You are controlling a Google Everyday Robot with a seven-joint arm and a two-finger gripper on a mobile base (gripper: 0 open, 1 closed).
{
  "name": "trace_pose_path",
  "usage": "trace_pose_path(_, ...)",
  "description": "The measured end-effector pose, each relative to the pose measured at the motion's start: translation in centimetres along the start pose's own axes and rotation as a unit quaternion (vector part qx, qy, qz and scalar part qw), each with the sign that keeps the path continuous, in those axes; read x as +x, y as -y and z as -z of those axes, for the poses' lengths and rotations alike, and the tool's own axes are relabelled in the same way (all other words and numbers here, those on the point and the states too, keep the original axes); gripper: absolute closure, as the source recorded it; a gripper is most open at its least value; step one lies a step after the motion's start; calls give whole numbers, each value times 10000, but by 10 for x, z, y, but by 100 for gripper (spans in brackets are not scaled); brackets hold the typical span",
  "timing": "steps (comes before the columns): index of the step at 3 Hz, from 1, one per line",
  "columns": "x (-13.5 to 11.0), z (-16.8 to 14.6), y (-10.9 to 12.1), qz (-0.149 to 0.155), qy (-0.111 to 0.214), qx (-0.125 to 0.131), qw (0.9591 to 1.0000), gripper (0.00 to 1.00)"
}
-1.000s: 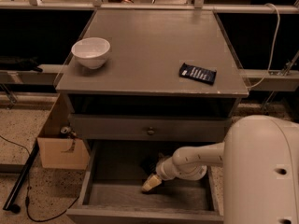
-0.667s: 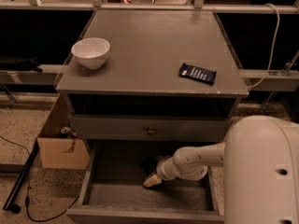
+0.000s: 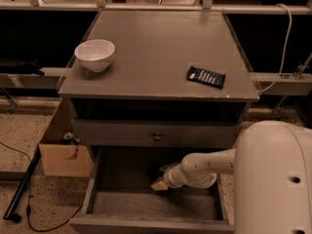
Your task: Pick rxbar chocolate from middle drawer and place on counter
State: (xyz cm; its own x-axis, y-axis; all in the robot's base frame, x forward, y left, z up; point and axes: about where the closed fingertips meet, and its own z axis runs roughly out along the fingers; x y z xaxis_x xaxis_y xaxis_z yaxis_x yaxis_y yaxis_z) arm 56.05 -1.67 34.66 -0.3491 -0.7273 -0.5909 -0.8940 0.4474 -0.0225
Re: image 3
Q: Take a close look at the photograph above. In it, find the black object on rail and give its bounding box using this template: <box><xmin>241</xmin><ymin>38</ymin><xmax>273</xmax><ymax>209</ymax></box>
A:
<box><xmin>0</xmin><ymin>58</ymin><xmax>45</xmax><ymax>76</ymax></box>

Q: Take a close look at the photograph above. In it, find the metal can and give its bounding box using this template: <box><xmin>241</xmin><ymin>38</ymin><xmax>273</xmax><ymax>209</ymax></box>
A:
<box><xmin>62</xmin><ymin>132</ymin><xmax>75</xmax><ymax>141</ymax></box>

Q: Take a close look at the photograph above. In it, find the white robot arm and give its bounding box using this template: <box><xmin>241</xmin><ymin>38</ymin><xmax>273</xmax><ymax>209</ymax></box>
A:
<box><xmin>151</xmin><ymin>121</ymin><xmax>312</xmax><ymax>234</ymax></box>

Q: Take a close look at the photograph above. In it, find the grey drawer cabinet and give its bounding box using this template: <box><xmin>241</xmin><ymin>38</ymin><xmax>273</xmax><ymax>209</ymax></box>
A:
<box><xmin>58</xmin><ymin>9</ymin><xmax>260</xmax><ymax>168</ymax></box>

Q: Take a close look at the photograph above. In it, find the open grey bottom drawer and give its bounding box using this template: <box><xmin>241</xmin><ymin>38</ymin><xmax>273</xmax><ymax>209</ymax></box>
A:
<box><xmin>69</xmin><ymin>147</ymin><xmax>234</xmax><ymax>234</ymax></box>

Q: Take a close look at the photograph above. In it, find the white hanging cable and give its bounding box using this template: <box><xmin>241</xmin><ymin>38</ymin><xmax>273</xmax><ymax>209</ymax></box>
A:
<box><xmin>256</xmin><ymin>3</ymin><xmax>293</xmax><ymax>94</ymax></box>

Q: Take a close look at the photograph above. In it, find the closed grey upper drawer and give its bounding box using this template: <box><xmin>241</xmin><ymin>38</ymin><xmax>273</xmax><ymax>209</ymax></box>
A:
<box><xmin>72</xmin><ymin>119</ymin><xmax>242</xmax><ymax>149</ymax></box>

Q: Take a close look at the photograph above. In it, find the cardboard box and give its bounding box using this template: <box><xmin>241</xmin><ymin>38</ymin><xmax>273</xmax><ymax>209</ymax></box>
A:
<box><xmin>39</xmin><ymin>99</ymin><xmax>94</xmax><ymax>177</ymax></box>

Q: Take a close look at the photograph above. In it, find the black chocolate rxbar wrapper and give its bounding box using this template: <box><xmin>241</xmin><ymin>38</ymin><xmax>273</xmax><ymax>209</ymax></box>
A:
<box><xmin>145</xmin><ymin>165</ymin><xmax>163</xmax><ymax>183</ymax></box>

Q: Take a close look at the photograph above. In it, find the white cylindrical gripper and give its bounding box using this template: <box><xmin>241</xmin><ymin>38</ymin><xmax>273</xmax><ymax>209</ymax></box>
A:
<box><xmin>150</xmin><ymin>163</ymin><xmax>185</xmax><ymax>191</ymax></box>

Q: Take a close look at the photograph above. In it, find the round brass drawer knob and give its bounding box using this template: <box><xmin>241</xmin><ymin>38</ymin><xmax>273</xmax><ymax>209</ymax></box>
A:
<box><xmin>153</xmin><ymin>133</ymin><xmax>162</xmax><ymax>141</ymax></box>

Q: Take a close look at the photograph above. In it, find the black floor cable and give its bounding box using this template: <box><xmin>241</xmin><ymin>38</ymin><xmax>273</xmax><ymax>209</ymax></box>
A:
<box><xmin>0</xmin><ymin>140</ymin><xmax>84</xmax><ymax>233</ymax></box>

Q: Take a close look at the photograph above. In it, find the black pole on floor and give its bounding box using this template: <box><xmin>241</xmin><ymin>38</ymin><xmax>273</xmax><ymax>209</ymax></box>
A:
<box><xmin>1</xmin><ymin>148</ymin><xmax>41</xmax><ymax>223</ymax></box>

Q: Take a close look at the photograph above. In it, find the white ceramic bowl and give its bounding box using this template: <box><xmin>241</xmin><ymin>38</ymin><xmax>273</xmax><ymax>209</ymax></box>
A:
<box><xmin>74</xmin><ymin>39</ymin><xmax>116</xmax><ymax>72</ymax></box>

